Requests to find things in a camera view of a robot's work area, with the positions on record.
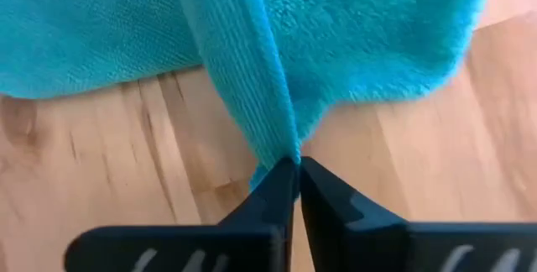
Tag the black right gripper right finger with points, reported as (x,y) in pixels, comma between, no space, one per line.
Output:
(356,238)

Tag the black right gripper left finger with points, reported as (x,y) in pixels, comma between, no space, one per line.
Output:
(235,242)

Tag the teal microfiber towel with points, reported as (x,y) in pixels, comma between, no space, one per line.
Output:
(335,32)

